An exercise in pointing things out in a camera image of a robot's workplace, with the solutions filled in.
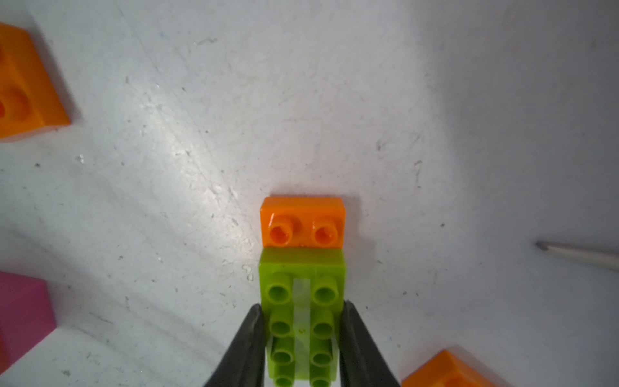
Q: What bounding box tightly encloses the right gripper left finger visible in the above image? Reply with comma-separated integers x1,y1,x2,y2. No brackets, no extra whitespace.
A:
204,304,266,387

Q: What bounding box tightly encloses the silver fork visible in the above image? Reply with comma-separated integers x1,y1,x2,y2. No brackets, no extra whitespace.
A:
535,240,618,272

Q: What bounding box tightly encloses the magenta lego brick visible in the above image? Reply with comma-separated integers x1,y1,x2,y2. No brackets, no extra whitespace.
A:
1,272,57,372

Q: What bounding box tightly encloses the small orange lego brick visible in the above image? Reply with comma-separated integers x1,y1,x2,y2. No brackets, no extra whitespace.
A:
401,350,495,387
1,24,71,142

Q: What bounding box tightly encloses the long lime green lego brick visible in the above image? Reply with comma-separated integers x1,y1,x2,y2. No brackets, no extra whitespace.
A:
259,248,347,386

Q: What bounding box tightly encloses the long orange lego brick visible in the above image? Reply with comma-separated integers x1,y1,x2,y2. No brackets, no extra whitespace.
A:
260,197,346,248

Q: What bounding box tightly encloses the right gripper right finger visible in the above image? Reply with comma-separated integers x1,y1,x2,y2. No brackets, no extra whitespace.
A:
339,301,400,387

